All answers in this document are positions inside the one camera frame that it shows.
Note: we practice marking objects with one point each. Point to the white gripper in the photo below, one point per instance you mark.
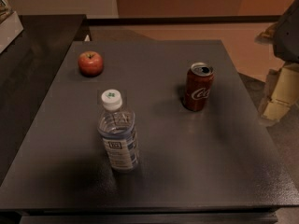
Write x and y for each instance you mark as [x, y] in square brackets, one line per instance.
[287, 36]

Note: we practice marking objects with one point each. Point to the clear plastic water bottle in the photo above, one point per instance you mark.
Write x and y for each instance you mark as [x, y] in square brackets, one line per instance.
[116, 126]

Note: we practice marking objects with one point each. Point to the red Coca-Cola can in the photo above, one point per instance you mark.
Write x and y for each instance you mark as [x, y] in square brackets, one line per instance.
[199, 81]

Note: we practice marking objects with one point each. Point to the red apple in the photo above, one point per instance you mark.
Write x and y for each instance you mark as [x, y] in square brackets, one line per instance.
[90, 63]

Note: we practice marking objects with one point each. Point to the black side table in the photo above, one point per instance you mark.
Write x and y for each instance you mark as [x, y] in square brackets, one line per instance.
[27, 68]

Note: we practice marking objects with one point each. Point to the white box on side table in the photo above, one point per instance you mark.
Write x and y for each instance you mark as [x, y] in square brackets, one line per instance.
[10, 25]

